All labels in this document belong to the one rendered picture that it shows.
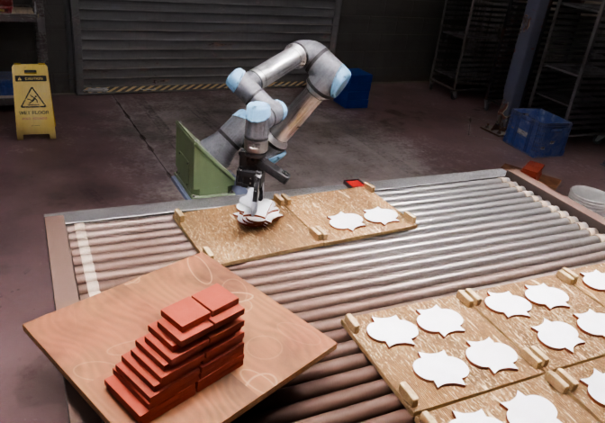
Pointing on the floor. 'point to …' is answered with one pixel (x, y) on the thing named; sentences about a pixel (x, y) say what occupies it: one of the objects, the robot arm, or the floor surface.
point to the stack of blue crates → (356, 90)
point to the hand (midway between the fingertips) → (257, 208)
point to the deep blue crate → (537, 132)
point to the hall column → (524, 48)
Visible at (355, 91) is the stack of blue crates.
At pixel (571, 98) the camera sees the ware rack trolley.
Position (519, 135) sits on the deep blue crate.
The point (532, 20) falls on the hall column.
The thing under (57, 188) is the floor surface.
